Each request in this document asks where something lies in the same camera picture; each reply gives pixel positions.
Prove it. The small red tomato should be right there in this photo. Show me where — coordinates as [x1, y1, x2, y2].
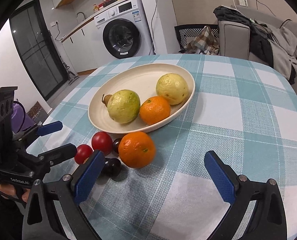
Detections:
[74, 144, 93, 165]

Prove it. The dark plum front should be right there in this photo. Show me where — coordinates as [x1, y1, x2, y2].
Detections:
[102, 158, 121, 178]

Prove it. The dark plum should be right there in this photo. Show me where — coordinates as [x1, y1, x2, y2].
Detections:
[113, 138, 121, 154]
[102, 158, 121, 178]

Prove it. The large red tomato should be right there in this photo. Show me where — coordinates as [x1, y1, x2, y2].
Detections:
[91, 132, 113, 156]

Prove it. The dark plum back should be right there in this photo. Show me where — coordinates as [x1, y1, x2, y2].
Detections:
[113, 138, 121, 154]

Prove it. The orange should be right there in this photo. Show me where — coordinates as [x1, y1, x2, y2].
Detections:
[139, 96, 171, 125]
[118, 132, 156, 168]

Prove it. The small brown pear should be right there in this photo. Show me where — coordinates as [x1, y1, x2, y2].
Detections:
[101, 94, 112, 106]

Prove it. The yellow guava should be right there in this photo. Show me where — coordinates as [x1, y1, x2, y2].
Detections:
[155, 73, 189, 105]

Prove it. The person's left hand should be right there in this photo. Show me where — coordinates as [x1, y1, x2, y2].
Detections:
[0, 184, 31, 203]

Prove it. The purple bag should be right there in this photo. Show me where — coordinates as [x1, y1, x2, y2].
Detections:
[11, 101, 35, 133]

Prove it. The black glass door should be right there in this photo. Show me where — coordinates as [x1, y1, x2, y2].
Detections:
[9, 0, 68, 100]

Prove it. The teal checkered tablecloth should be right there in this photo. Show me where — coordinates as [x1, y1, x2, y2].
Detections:
[28, 54, 297, 239]

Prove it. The cream round plate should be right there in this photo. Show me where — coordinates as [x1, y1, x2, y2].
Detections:
[88, 63, 195, 134]

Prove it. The white washing machine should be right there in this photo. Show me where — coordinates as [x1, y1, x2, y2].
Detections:
[94, 0, 153, 64]

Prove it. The dark clothes pile on sofa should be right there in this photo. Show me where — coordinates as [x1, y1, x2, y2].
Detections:
[213, 6, 296, 85]

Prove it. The plaid cloth in basket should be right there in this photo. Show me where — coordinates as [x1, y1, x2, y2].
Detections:
[185, 25, 220, 55]

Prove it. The grey sofa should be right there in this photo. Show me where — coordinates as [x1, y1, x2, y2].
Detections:
[213, 6, 297, 94]

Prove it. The grey sofa cushion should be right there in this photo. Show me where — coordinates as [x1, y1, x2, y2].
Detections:
[280, 19, 297, 57]

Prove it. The black patterned laundry basket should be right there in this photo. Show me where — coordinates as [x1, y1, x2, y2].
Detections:
[174, 24, 219, 53]

